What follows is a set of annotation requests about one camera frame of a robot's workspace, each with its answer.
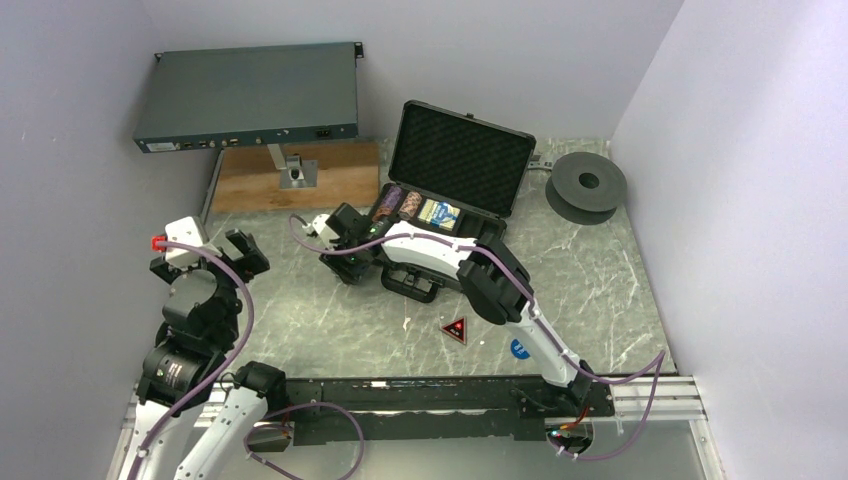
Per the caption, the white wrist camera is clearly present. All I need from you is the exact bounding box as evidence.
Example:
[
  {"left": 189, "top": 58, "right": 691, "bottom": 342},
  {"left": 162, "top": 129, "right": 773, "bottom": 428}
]
[
  {"left": 303, "top": 214, "right": 338, "bottom": 244},
  {"left": 151, "top": 216, "right": 221, "bottom": 269}
]

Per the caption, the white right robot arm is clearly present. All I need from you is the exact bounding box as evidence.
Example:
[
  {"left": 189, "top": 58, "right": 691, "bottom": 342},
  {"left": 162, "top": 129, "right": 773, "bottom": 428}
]
[{"left": 303, "top": 204, "right": 592, "bottom": 415}]

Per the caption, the blue card deck box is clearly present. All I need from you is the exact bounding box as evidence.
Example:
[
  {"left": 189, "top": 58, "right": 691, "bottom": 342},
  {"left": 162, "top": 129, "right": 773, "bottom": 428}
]
[{"left": 417, "top": 199, "right": 462, "bottom": 232}]

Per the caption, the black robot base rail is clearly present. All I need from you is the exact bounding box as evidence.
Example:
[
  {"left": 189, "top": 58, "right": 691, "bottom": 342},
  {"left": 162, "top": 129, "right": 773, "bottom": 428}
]
[{"left": 264, "top": 375, "right": 615, "bottom": 446}]

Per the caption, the grey filament spool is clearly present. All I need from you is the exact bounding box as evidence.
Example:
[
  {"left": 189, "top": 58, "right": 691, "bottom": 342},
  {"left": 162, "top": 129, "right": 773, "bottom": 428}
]
[{"left": 545, "top": 152, "right": 628, "bottom": 226}]

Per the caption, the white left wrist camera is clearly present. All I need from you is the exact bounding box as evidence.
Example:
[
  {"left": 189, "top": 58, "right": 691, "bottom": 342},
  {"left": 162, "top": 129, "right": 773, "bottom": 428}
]
[{"left": 151, "top": 216, "right": 221, "bottom": 269}]

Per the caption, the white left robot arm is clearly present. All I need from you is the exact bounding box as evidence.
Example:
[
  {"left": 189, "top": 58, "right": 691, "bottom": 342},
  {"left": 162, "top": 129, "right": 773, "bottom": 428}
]
[{"left": 119, "top": 227, "right": 289, "bottom": 479}]

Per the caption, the wooden board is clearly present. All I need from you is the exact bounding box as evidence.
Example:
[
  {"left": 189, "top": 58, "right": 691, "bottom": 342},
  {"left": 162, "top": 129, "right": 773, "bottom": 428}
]
[{"left": 210, "top": 140, "right": 380, "bottom": 213}]

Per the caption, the grey metal stand bracket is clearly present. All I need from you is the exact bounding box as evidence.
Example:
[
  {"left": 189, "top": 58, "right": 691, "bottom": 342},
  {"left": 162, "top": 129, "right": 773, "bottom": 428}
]
[{"left": 267, "top": 144, "right": 318, "bottom": 190}]

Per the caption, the purple chip stack in case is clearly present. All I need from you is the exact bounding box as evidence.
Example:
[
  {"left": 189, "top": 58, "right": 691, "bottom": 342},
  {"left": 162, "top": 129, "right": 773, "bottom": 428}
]
[{"left": 378, "top": 185, "right": 405, "bottom": 213}]

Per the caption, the black poker set case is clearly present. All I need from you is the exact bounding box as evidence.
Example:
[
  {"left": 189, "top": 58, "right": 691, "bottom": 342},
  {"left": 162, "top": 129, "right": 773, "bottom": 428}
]
[{"left": 351, "top": 99, "right": 538, "bottom": 305}]

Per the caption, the blue big blind button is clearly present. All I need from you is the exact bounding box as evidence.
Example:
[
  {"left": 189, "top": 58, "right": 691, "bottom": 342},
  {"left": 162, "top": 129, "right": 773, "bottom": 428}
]
[{"left": 510, "top": 339, "right": 531, "bottom": 360}]

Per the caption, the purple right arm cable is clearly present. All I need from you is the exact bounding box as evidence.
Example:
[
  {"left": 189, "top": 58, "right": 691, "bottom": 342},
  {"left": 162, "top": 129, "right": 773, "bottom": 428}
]
[{"left": 288, "top": 213, "right": 667, "bottom": 464}]

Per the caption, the orange black chip stack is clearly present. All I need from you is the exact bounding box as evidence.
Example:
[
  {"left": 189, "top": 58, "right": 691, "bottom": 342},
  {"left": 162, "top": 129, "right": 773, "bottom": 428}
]
[{"left": 372, "top": 207, "right": 393, "bottom": 222}]

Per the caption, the grey network switch box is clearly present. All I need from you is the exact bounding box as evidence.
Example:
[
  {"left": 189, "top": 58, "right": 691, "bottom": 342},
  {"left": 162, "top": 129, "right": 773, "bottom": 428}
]
[{"left": 132, "top": 41, "right": 364, "bottom": 153}]

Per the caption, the red handled clamp tool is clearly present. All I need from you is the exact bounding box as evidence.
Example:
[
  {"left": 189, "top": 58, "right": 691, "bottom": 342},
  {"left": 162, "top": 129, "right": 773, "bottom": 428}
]
[{"left": 527, "top": 154, "right": 554, "bottom": 172}]

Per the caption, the red triangular dealer button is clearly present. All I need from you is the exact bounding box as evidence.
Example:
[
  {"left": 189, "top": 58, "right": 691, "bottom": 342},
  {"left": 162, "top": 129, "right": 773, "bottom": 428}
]
[{"left": 440, "top": 317, "right": 467, "bottom": 345}]

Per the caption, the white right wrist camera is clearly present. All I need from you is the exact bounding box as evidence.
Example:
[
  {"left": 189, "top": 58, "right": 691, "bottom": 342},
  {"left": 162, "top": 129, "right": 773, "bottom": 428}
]
[{"left": 303, "top": 214, "right": 338, "bottom": 244}]

